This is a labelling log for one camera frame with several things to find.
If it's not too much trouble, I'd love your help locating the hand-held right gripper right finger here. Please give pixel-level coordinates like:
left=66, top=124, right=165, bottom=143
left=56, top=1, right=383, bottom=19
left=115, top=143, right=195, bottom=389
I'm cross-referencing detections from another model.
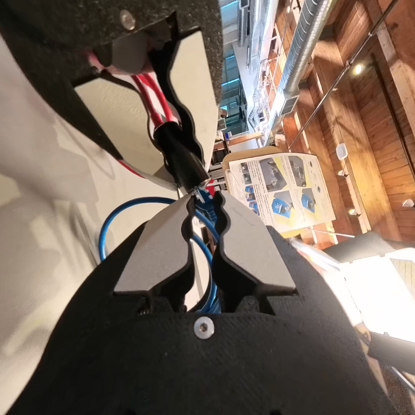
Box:
left=212, top=191, right=297, bottom=313

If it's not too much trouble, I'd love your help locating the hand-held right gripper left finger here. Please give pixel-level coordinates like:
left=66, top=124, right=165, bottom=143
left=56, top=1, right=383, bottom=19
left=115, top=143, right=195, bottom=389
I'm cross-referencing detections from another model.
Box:
left=113, top=195, right=196, bottom=313

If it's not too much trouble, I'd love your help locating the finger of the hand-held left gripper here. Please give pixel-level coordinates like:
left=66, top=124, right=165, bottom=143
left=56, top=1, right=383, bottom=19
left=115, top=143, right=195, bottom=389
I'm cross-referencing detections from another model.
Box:
left=164, top=27, right=222, bottom=166
left=74, top=77, right=179, bottom=191

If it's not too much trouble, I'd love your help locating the red ethernet cable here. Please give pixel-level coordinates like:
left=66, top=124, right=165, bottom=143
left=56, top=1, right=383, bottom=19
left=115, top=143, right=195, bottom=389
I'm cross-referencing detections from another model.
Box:
left=130, top=72, right=179, bottom=130

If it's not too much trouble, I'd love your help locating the blue ethernet cable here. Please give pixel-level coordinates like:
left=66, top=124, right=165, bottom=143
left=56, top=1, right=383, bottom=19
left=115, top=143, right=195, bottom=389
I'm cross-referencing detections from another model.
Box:
left=99, top=190, right=224, bottom=313

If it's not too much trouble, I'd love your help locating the black ethernet port box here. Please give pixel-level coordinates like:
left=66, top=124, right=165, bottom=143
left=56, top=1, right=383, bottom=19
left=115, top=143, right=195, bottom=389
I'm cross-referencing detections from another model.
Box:
left=155, top=123, right=211, bottom=195

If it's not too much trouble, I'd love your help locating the printed instruction sheet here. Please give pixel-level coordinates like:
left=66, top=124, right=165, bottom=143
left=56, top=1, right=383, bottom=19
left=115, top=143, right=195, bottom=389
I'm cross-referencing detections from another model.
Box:
left=228, top=152, right=336, bottom=234

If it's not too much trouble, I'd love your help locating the instruction sheet on stand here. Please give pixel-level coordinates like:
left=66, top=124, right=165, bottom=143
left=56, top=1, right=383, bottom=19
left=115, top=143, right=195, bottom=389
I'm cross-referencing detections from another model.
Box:
left=223, top=146, right=336, bottom=241

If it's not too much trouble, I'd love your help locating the studio light panel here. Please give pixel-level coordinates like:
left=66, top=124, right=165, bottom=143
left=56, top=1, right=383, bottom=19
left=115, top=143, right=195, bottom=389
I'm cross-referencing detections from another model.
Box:
left=290, top=232, right=415, bottom=360

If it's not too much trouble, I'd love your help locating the silver ventilation duct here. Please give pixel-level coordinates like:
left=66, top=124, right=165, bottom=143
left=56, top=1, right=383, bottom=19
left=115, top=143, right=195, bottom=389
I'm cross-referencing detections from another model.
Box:
left=276, top=0, right=325, bottom=98

